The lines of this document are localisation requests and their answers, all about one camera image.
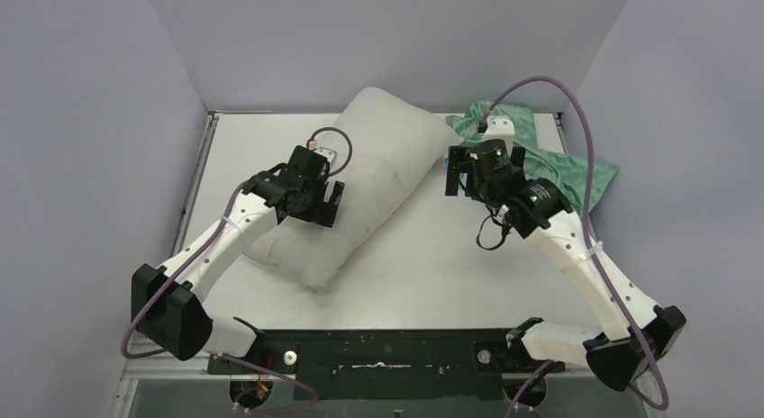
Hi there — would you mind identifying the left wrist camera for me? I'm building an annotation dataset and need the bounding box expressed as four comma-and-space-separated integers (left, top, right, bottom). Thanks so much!
306, 140, 338, 167

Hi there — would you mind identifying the aluminium frame rail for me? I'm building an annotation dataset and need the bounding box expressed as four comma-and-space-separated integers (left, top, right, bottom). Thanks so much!
108, 111, 223, 417

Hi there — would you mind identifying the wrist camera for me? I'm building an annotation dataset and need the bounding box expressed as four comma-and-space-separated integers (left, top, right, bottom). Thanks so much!
477, 115, 516, 151
306, 140, 338, 167

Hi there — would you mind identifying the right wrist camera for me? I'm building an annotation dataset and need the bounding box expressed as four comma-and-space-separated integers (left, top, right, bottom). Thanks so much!
477, 115, 516, 151

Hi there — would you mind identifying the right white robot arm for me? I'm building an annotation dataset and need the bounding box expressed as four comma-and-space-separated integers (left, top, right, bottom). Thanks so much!
445, 139, 687, 391

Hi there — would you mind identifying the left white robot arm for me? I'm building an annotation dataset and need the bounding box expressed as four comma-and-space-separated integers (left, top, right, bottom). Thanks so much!
122, 146, 344, 370

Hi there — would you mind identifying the white pillow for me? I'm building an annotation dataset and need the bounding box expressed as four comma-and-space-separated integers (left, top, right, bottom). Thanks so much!
243, 87, 459, 291

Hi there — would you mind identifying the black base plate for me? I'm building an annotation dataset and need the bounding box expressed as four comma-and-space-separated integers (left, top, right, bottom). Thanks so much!
245, 329, 541, 401

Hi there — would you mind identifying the green and blue pillowcase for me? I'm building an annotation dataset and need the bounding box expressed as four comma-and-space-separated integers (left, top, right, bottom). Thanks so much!
445, 100, 588, 214

